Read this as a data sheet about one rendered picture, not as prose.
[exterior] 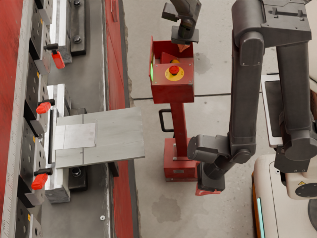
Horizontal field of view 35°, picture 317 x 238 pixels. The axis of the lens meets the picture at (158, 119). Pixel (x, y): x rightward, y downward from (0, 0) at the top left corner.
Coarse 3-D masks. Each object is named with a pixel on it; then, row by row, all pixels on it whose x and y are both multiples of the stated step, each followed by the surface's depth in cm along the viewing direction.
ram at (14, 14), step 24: (0, 0) 108; (0, 24) 105; (0, 48) 103; (0, 72) 101; (24, 72) 118; (0, 96) 99; (24, 96) 115; (0, 120) 98; (0, 144) 96; (0, 168) 94; (0, 192) 92; (0, 216) 91
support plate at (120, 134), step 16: (96, 112) 154; (112, 112) 153; (128, 112) 152; (112, 128) 150; (128, 128) 149; (112, 144) 146; (128, 144) 146; (64, 160) 145; (80, 160) 144; (96, 160) 144; (112, 160) 143
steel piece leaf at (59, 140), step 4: (56, 128) 152; (60, 128) 151; (64, 128) 151; (56, 132) 151; (60, 132) 151; (64, 132) 150; (56, 136) 150; (60, 136) 150; (64, 136) 150; (56, 140) 149; (60, 140) 149; (56, 144) 148; (60, 144) 148; (56, 148) 147; (60, 148) 147
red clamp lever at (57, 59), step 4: (48, 44) 138; (52, 44) 137; (56, 44) 137; (44, 48) 138; (48, 48) 137; (52, 48) 137; (56, 48) 138; (52, 52) 139; (56, 52) 140; (52, 56) 141; (56, 56) 140; (60, 56) 141; (56, 60) 142; (60, 60) 142; (56, 64) 143; (60, 64) 143; (64, 64) 145
